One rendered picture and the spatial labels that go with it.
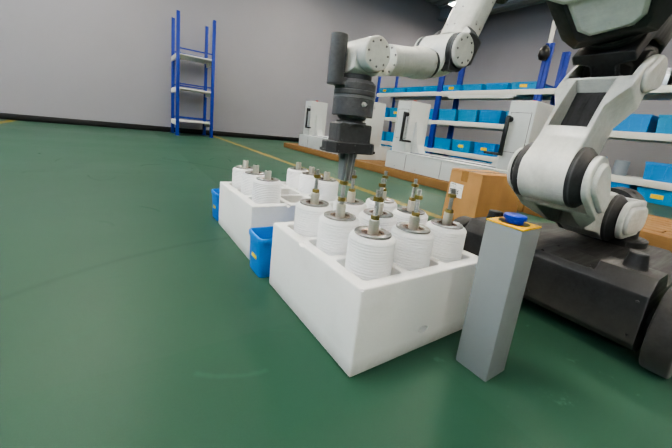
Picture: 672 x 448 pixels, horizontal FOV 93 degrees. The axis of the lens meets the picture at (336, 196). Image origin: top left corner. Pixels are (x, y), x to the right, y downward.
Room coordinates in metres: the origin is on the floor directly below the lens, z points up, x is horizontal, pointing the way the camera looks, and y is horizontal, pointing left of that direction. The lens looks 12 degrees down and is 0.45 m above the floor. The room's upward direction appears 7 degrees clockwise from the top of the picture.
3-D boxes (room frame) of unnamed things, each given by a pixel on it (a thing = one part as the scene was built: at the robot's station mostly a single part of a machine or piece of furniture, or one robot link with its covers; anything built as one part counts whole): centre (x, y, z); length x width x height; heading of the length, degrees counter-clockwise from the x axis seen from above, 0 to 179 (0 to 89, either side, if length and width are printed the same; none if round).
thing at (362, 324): (0.78, -0.11, 0.09); 0.39 x 0.39 x 0.18; 35
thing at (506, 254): (0.59, -0.34, 0.16); 0.07 x 0.07 x 0.31; 35
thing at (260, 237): (0.97, 0.10, 0.06); 0.30 x 0.11 x 0.12; 124
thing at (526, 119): (3.18, -1.14, 0.45); 1.45 x 0.57 x 0.74; 35
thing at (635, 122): (4.21, -3.63, 0.89); 0.50 x 0.38 x 0.21; 124
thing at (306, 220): (0.81, 0.05, 0.16); 0.10 x 0.10 x 0.18
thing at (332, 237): (0.72, -0.01, 0.16); 0.10 x 0.10 x 0.18
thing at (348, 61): (0.70, -0.01, 0.57); 0.11 x 0.11 x 0.11; 35
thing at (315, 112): (4.85, 0.03, 0.45); 1.61 x 0.57 x 0.74; 35
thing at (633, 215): (1.02, -0.84, 0.28); 0.21 x 0.20 x 0.13; 125
